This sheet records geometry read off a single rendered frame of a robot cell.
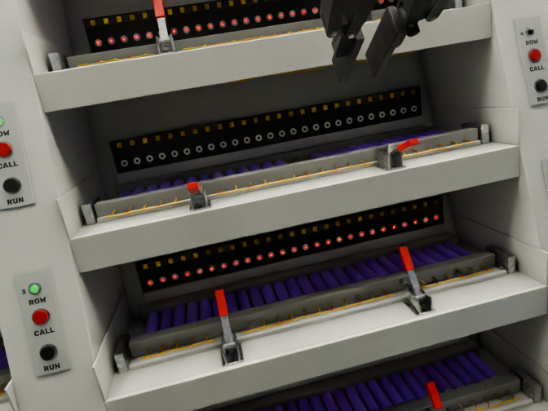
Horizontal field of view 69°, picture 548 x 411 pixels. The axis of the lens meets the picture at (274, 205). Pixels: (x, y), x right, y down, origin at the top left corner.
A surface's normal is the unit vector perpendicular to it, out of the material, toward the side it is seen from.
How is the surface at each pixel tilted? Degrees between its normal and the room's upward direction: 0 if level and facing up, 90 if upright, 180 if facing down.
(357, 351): 105
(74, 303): 90
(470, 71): 90
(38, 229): 90
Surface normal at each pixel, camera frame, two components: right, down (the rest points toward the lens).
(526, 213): -0.97, 0.21
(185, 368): -0.16, -0.95
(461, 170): 0.18, 0.25
